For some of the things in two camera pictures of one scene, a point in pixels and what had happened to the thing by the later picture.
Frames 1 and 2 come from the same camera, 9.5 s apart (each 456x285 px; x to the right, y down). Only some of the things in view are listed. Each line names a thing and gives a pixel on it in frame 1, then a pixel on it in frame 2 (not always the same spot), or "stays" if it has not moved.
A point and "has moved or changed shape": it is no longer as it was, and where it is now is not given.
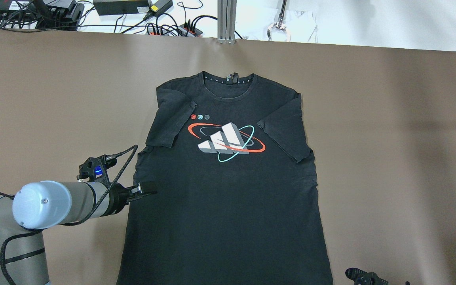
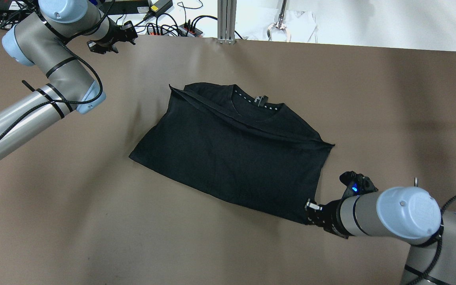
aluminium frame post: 226,17 stays
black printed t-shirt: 236,203 has moved or changed shape
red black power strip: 187,30 stays
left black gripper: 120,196 → 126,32
